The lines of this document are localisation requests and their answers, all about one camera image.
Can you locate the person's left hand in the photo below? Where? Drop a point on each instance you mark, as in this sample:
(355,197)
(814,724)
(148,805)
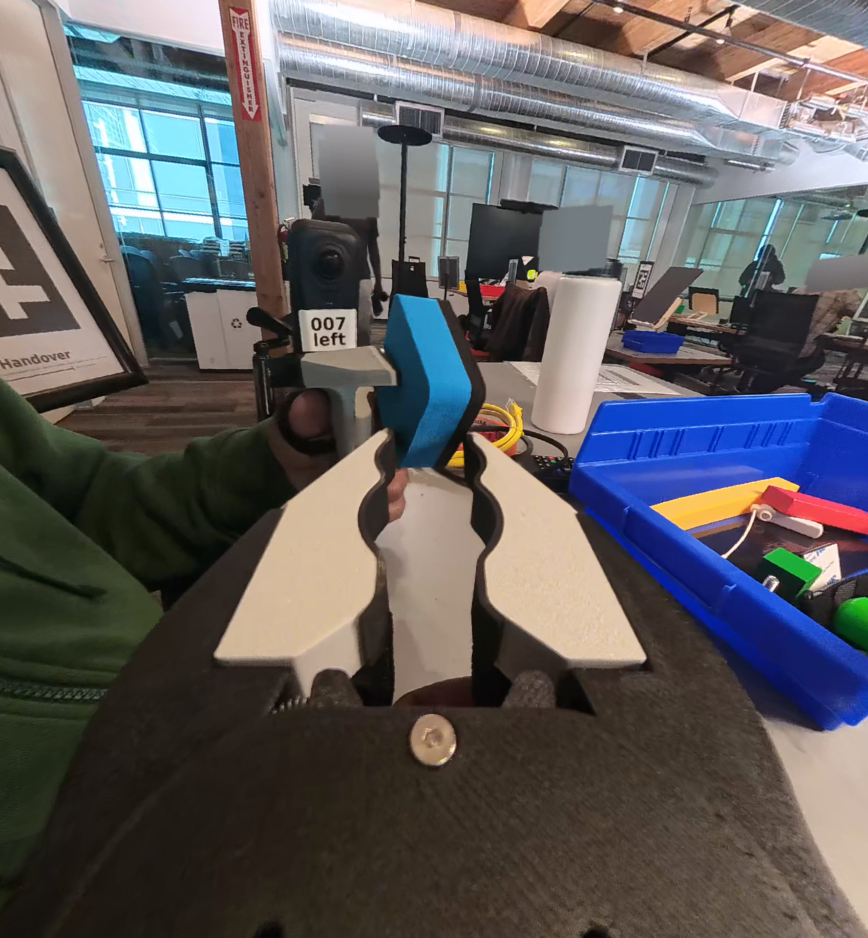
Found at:
(305,454)

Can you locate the green jacket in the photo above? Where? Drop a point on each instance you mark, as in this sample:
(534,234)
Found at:
(23,718)

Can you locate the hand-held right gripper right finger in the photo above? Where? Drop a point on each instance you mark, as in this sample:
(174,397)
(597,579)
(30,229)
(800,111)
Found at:
(558,586)

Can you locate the white recycling cabinet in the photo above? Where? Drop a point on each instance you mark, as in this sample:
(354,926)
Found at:
(218,330)

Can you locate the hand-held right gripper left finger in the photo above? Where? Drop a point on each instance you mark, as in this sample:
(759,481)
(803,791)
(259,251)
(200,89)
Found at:
(302,586)

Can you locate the thick wooden post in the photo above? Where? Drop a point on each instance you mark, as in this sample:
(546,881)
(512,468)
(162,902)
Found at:
(265,220)

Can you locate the red white arrow sign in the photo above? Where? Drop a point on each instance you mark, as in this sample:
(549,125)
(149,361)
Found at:
(245,66)

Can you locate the large silver vented duct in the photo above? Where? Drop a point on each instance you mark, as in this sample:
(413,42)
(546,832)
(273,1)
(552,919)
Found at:
(829,22)

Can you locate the black circuit board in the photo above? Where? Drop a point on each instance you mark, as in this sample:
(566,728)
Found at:
(727,546)

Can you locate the wide silver ceiling duct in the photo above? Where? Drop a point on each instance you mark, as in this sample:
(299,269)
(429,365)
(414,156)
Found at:
(514,73)

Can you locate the white card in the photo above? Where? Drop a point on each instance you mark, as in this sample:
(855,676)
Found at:
(823,564)

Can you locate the tilted grey board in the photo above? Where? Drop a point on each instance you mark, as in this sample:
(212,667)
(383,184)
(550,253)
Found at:
(668,293)

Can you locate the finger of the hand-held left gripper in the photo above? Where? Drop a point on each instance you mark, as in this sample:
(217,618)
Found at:
(346,368)

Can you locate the long yellow block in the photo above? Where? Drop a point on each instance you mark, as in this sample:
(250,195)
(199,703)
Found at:
(712,505)

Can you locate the red block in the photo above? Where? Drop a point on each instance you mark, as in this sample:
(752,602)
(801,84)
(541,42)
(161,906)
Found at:
(829,513)

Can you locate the white paper roll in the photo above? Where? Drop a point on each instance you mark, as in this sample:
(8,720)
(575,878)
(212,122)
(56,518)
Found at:
(577,352)

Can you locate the narrow silver ceiling duct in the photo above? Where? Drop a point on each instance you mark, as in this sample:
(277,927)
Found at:
(536,143)

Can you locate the shallow blue bin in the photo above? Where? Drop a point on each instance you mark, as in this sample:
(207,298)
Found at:
(653,342)

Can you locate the framed marker sign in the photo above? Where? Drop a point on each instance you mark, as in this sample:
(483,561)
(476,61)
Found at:
(23,293)

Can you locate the light blue foam block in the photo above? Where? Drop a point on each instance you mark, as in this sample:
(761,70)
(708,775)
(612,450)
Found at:
(426,381)

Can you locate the green cube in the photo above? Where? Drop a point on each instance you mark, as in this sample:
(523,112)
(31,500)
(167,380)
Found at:
(785,571)

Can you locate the dark brown jacket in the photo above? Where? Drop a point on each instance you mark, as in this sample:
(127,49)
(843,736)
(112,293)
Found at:
(518,322)

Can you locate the black television screen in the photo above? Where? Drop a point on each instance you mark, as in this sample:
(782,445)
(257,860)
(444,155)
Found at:
(503,238)

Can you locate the black office chair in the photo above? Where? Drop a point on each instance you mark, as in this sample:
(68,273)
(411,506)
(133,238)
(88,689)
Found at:
(774,337)

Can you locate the black remote control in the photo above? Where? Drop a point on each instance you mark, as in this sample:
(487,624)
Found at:
(555,473)

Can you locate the large blue plastic bin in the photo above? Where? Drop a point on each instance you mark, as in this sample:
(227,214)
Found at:
(697,571)

